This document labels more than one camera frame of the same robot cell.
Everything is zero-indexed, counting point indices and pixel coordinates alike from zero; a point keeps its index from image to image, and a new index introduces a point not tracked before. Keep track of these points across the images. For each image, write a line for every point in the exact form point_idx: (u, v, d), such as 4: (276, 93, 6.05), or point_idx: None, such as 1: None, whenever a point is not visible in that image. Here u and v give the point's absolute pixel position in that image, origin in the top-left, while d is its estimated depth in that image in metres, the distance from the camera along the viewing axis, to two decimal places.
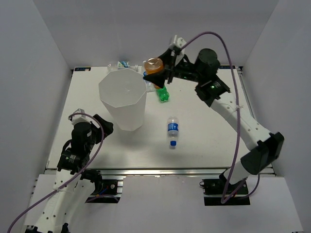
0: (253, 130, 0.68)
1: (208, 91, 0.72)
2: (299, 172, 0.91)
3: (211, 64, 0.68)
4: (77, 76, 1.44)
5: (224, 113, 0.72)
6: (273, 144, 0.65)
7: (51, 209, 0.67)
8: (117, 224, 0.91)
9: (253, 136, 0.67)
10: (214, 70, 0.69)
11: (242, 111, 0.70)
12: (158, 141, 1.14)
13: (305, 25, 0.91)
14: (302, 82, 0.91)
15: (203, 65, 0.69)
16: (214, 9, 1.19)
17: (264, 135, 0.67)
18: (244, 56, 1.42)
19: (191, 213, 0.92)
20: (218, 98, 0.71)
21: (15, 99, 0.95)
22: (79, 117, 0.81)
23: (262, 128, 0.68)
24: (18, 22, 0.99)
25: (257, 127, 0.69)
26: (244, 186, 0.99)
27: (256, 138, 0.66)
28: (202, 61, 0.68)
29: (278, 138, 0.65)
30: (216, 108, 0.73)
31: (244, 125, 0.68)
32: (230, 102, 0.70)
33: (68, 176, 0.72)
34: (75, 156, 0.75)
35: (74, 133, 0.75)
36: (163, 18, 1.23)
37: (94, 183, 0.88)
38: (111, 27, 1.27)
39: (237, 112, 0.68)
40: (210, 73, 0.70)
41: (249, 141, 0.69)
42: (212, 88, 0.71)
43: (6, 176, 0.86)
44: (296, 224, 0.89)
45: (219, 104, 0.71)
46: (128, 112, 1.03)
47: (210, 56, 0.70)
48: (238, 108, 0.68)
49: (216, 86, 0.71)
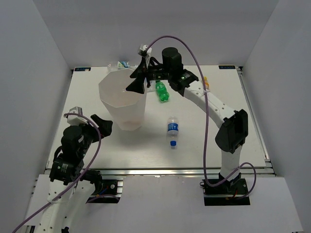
0: (220, 110, 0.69)
1: (180, 82, 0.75)
2: (299, 172, 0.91)
3: (173, 57, 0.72)
4: (77, 76, 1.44)
5: (195, 100, 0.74)
6: (238, 119, 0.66)
7: (47, 222, 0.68)
8: (117, 224, 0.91)
9: (220, 115, 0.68)
10: (178, 62, 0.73)
11: (210, 95, 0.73)
12: (158, 141, 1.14)
13: (305, 24, 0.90)
14: (302, 82, 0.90)
15: (167, 59, 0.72)
16: (214, 8, 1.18)
17: (231, 113, 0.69)
18: (244, 56, 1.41)
19: (191, 213, 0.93)
20: (188, 86, 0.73)
21: (15, 99, 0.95)
22: (75, 118, 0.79)
23: (228, 107, 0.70)
24: (17, 22, 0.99)
25: (223, 107, 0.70)
26: (244, 186, 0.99)
27: (222, 117, 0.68)
28: (165, 56, 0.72)
29: (242, 114, 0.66)
30: (189, 96, 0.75)
31: (211, 107, 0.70)
32: (198, 88, 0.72)
33: (62, 187, 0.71)
34: (67, 164, 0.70)
35: (63, 141, 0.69)
36: (163, 17, 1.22)
37: (94, 183, 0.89)
38: (110, 27, 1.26)
39: (205, 97, 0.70)
40: (175, 65, 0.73)
41: (217, 121, 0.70)
42: (182, 78, 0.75)
43: (6, 176, 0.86)
44: (296, 224, 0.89)
45: (189, 92, 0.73)
46: (128, 112, 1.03)
47: (171, 50, 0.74)
48: (206, 92, 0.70)
49: (186, 76, 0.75)
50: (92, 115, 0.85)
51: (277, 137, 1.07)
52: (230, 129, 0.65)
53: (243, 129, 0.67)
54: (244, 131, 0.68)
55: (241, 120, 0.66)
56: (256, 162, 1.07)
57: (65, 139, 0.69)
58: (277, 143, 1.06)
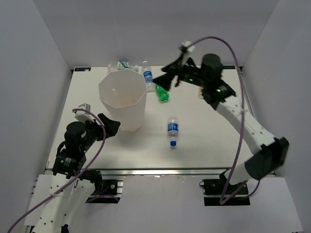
0: (257, 134, 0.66)
1: (214, 94, 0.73)
2: (299, 173, 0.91)
3: (214, 66, 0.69)
4: (77, 76, 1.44)
5: (230, 117, 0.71)
6: (278, 149, 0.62)
7: (48, 215, 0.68)
8: (117, 224, 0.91)
9: (257, 141, 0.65)
10: (216, 73, 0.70)
11: (247, 115, 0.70)
12: (158, 141, 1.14)
13: (305, 24, 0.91)
14: (302, 82, 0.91)
15: (207, 68, 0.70)
16: (214, 9, 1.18)
17: (268, 140, 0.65)
18: (244, 56, 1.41)
19: (191, 213, 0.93)
20: (224, 101, 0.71)
21: (15, 99, 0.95)
22: (82, 114, 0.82)
23: (266, 132, 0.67)
24: (17, 22, 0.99)
25: (261, 130, 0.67)
26: (244, 186, 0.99)
27: (260, 142, 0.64)
28: (205, 63, 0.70)
29: (283, 142, 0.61)
30: (221, 111, 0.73)
31: (248, 129, 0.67)
32: (234, 106, 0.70)
33: (64, 180, 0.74)
34: (70, 158, 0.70)
35: (67, 135, 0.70)
36: (163, 18, 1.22)
37: (94, 183, 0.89)
38: (110, 27, 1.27)
39: (242, 116, 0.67)
40: (214, 75, 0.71)
41: (252, 145, 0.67)
42: (218, 91, 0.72)
43: (6, 176, 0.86)
44: (296, 224, 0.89)
45: (224, 107, 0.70)
46: (128, 113, 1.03)
47: (214, 59, 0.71)
48: (243, 111, 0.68)
49: (222, 89, 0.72)
50: (99, 114, 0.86)
51: (277, 137, 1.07)
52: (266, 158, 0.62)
53: (281, 161, 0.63)
54: (281, 162, 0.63)
55: (281, 151, 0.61)
56: None
57: (69, 134, 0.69)
58: None
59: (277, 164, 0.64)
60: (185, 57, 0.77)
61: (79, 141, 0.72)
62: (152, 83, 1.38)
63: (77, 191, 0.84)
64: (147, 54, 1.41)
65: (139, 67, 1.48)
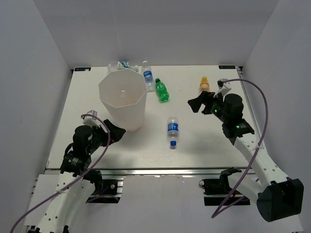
0: (269, 171, 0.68)
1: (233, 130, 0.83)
2: (299, 173, 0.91)
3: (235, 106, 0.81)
4: (77, 76, 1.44)
5: (246, 151, 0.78)
6: (291, 191, 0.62)
7: (53, 211, 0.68)
8: (117, 224, 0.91)
9: (268, 176, 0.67)
10: (236, 111, 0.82)
11: (262, 152, 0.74)
12: (158, 141, 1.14)
13: (305, 24, 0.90)
14: (302, 82, 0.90)
15: (228, 105, 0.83)
16: (214, 9, 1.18)
17: (281, 178, 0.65)
18: (244, 56, 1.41)
19: (191, 213, 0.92)
20: (241, 136, 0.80)
21: (15, 99, 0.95)
22: (89, 119, 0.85)
23: (279, 171, 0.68)
24: (17, 22, 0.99)
25: (274, 168, 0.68)
26: None
27: (270, 178, 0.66)
28: (228, 102, 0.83)
29: (296, 183, 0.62)
30: (239, 146, 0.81)
31: (260, 165, 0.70)
32: (250, 141, 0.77)
33: (70, 178, 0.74)
34: (77, 159, 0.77)
35: (75, 137, 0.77)
36: (163, 18, 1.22)
37: (94, 183, 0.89)
38: (110, 27, 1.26)
39: (254, 150, 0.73)
40: (234, 113, 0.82)
41: (264, 181, 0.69)
42: (237, 127, 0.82)
43: (6, 176, 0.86)
44: (296, 224, 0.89)
45: (240, 141, 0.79)
46: (128, 113, 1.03)
47: (236, 99, 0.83)
48: (257, 147, 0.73)
49: (241, 126, 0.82)
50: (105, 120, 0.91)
51: (277, 138, 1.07)
52: (277, 194, 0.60)
53: (294, 205, 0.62)
54: (294, 206, 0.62)
55: (295, 192, 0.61)
56: None
57: (77, 137, 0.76)
58: (278, 143, 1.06)
59: (290, 208, 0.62)
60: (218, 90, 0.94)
61: (86, 144, 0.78)
62: (152, 83, 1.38)
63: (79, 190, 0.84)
64: (147, 54, 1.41)
65: (139, 67, 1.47)
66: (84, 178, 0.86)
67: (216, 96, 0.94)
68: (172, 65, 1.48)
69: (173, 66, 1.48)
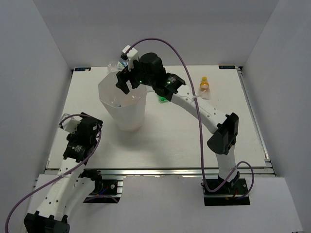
0: (213, 116, 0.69)
1: (165, 88, 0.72)
2: (299, 173, 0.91)
3: (153, 61, 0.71)
4: (77, 76, 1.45)
5: (185, 106, 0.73)
6: (230, 124, 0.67)
7: (54, 195, 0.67)
8: (117, 224, 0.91)
9: (213, 121, 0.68)
10: (158, 66, 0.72)
11: (199, 100, 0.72)
12: (158, 142, 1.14)
13: (305, 24, 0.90)
14: (302, 82, 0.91)
15: (146, 65, 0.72)
16: (214, 9, 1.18)
17: (222, 119, 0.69)
18: (244, 56, 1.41)
19: (191, 213, 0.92)
20: (177, 92, 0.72)
21: (15, 99, 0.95)
22: (69, 121, 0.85)
23: (218, 111, 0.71)
24: (18, 22, 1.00)
25: (214, 111, 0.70)
26: (244, 186, 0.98)
27: (215, 123, 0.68)
28: (145, 62, 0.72)
29: (233, 118, 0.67)
30: (178, 102, 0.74)
31: (202, 113, 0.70)
32: (187, 93, 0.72)
33: (73, 164, 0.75)
34: (80, 146, 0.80)
35: (82, 125, 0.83)
36: (163, 18, 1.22)
37: (94, 181, 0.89)
38: (110, 27, 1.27)
39: (195, 102, 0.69)
40: (156, 69, 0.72)
41: (211, 127, 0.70)
42: (168, 83, 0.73)
43: (6, 176, 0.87)
44: (296, 224, 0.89)
45: (178, 98, 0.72)
46: (127, 113, 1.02)
47: (150, 56, 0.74)
48: (195, 97, 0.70)
49: (172, 80, 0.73)
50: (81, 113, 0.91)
51: (277, 137, 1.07)
52: (224, 135, 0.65)
53: (234, 133, 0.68)
54: (235, 133, 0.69)
55: (233, 124, 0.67)
56: (256, 162, 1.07)
57: (83, 124, 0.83)
58: (278, 143, 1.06)
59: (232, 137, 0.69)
60: (129, 63, 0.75)
61: (91, 132, 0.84)
62: None
63: (78, 187, 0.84)
64: None
65: None
66: (84, 175, 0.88)
67: (131, 67, 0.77)
68: (172, 65, 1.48)
69: (172, 66, 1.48)
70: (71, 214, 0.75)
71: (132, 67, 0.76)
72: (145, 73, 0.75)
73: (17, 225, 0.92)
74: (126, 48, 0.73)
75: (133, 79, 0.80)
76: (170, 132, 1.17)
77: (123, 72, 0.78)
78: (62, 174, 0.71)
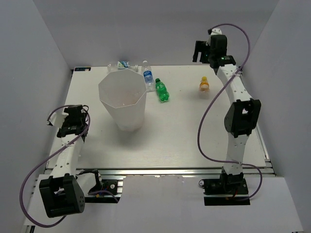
0: (238, 92, 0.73)
1: (217, 60, 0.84)
2: (300, 173, 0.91)
3: (219, 38, 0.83)
4: (77, 76, 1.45)
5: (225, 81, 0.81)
6: (251, 108, 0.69)
7: (63, 160, 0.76)
8: (117, 225, 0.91)
9: (235, 95, 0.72)
10: (220, 44, 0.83)
11: (237, 79, 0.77)
12: (158, 141, 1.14)
13: (305, 24, 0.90)
14: (302, 82, 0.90)
15: (212, 40, 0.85)
16: (214, 9, 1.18)
17: (246, 99, 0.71)
18: (244, 56, 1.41)
19: (191, 213, 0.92)
20: (223, 66, 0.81)
21: (16, 99, 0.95)
22: (55, 117, 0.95)
23: (246, 93, 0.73)
24: (17, 22, 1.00)
25: (242, 91, 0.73)
26: (244, 186, 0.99)
27: (236, 98, 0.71)
28: (213, 37, 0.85)
29: (256, 103, 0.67)
30: (220, 75, 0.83)
31: (232, 88, 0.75)
32: (230, 70, 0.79)
33: (73, 137, 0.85)
34: (75, 126, 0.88)
35: (70, 110, 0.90)
36: (163, 17, 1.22)
37: (93, 173, 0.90)
38: (110, 27, 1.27)
39: (232, 76, 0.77)
40: (218, 46, 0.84)
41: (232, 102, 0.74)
42: (222, 58, 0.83)
43: (6, 176, 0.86)
44: (297, 224, 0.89)
45: (221, 70, 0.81)
46: (127, 112, 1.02)
47: (220, 35, 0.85)
48: (234, 74, 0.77)
49: (226, 58, 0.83)
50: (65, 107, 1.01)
51: (277, 137, 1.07)
52: (236, 110, 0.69)
53: (252, 120, 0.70)
54: (252, 122, 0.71)
55: (252, 108, 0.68)
56: (256, 162, 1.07)
57: (72, 108, 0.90)
58: (278, 143, 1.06)
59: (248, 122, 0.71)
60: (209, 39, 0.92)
61: (79, 114, 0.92)
62: (152, 83, 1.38)
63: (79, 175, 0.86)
64: (147, 54, 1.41)
65: (138, 67, 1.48)
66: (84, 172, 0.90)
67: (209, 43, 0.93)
68: (172, 65, 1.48)
69: (172, 66, 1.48)
70: (84, 189, 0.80)
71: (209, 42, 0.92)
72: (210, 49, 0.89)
73: (17, 225, 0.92)
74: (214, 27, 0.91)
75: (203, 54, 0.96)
76: (170, 132, 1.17)
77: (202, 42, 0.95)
78: (66, 144, 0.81)
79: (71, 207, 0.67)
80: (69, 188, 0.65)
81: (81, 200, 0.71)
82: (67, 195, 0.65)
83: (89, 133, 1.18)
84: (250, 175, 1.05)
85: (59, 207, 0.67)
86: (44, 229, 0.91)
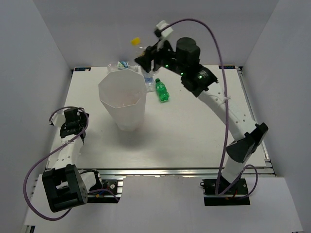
0: (241, 122, 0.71)
1: (196, 82, 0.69)
2: (300, 173, 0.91)
3: (191, 50, 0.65)
4: (77, 76, 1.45)
5: (213, 105, 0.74)
6: (258, 134, 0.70)
7: (64, 155, 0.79)
8: (116, 225, 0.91)
9: (241, 128, 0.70)
10: (194, 58, 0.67)
11: (230, 103, 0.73)
12: (158, 142, 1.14)
13: (305, 24, 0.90)
14: (302, 82, 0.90)
15: (183, 53, 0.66)
16: (215, 9, 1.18)
17: (250, 127, 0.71)
18: (244, 56, 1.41)
19: (191, 213, 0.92)
20: (207, 90, 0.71)
21: (16, 99, 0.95)
22: (57, 116, 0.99)
23: (248, 118, 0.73)
24: (17, 22, 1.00)
25: (243, 118, 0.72)
26: (244, 186, 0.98)
27: (243, 130, 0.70)
28: (182, 49, 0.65)
29: (263, 130, 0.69)
30: (205, 99, 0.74)
31: (232, 118, 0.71)
32: (217, 93, 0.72)
33: (72, 137, 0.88)
34: (73, 129, 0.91)
35: (66, 114, 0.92)
36: (163, 17, 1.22)
37: (93, 171, 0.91)
38: (110, 26, 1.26)
39: (226, 104, 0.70)
40: (192, 59, 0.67)
41: (236, 132, 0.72)
42: (199, 77, 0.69)
43: (6, 176, 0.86)
44: (297, 224, 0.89)
45: (208, 95, 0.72)
46: (127, 112, 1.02)
47: (188, 44, 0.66)
48: (227, 100, 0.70)
49: (203, 75, 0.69)
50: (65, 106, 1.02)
51: (277, 137, 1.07)
52: (250, 145, 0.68)
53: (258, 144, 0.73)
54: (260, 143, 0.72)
55: (261, 135, 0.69)
56: (257, 162, 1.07)
57: (68, 112, 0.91)
58: (278, 143, 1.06)
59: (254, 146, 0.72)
60: (160, 41, 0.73)
61: (76, 117, 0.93)
62: (152, 83, 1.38)
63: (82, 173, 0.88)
64: None
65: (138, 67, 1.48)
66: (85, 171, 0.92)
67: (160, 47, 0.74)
68: None
69: None
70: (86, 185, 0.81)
71: (161, 47, 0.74)
72: (176, 61, 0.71)
73: (18, 225, 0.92)
74: (164, 27, 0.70)
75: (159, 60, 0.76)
76: (170, 132, 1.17)
77: (151, 50, 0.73)
78: (67, 141, 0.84)
79: (74, 199, 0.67)
80: (72, 176, 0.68)
81: (84, 192, 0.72)
82: (70, 184, 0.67)
83: (89, 134, 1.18)
84: (249, 175, 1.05)
85: (62, 199, 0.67)
86: (44, 229, 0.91)
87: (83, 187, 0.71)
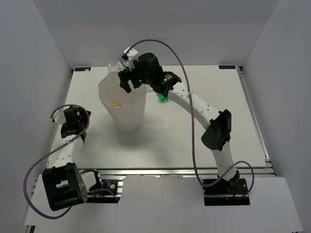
0: (205, 111, 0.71)
1: (162, 84, 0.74)
2: (300, 173, 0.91)
3: (149, 60, 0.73)
4: (77, 76, 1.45)
5: (180, 102, 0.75)
6: (223, 120, 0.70)
7: (65, 153, 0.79)
8: (116, 225, 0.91)
9: (205, 116, 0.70)
10: (155, 65, 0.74)
11: (194, 97, 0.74)
12: (158, 142, 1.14)
13: (305, 24, 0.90)
14: (302, 82, 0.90)
15: (144, 64, 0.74)
16: (215, 9, 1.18)
17: (215, 114, 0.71)
18: (244, 56, 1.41)
19: (191, 213, 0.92)
20: (172, 89, 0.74)
21: (16, 99, 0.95)
22: (59, 114, 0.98)
23: (212, 108, 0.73)
24: (17, 22, 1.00)
25: (208, 108, 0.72)
26: (244, 186, 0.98)
27: (208, 118, 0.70)
28: (141, 60, 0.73)
29: (226, 114, 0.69)
30: (173, 98, 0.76)
31: (197, 108, 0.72)
32: (182, 90, 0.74)
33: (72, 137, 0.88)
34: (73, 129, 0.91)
35: (67, 114, 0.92)
36: (163, 17, 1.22)
37: (93, 171, 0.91)
38: (110, 26, 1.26)
39: (189, 98, 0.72)
40: (153, 67, 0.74)
41: (203, 123, 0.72)
42: (165, 80, 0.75)
43: (6, 176, 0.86)
44: (297, 224, 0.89)
45: (174, 94, 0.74)
46: (126, 112, 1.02)
47: (146, 55, 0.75)
48: (190, 94, 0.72)
49: (168, 78, 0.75)
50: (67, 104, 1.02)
51: (277, 137, 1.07)
52: (216, 130, 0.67)
53: (227, 130, 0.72)
54: (228, 129, 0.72)
55: (226, 119, 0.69)
56: (257, 162, 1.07)
57: (68, 112, 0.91)
58: (278, 143, 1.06)
59: (224, 132, 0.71)
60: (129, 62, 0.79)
61: (76, 117, 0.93)
62: None
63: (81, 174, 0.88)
64: None
65: None
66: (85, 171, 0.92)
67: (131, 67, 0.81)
68: (172, 65, 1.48)
69: (173, 65, 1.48)
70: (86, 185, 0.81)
71: (132, 67, 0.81)
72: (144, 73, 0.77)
73: (17, 225, 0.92)
74: (127, 49, 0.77)
75: (134, 78, 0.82)
76: (170, 132, 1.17)
77: (124, 71, 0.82)
78: (68, 141, 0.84)
79: (74, 197, 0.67)
80: (72, 174, 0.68)
81: (84, 191, 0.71)
82: (70, 182, 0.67)
83: (89, 134, 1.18)
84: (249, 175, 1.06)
85: (62, 197, 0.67)
86: (44, 229, 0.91)
87: (83, 186, 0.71)
